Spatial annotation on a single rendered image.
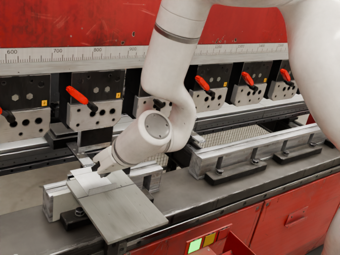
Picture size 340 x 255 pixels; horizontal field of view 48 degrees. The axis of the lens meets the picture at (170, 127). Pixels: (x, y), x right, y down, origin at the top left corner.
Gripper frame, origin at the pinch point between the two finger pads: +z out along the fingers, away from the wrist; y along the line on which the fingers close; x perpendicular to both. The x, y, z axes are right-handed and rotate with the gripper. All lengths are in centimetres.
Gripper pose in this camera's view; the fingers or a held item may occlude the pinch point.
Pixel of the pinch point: (103, 170)
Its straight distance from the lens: 107.4
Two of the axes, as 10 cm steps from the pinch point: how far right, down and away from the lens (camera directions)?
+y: -8.0, 1.4, -5.8
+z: -4.9, 3.9, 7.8
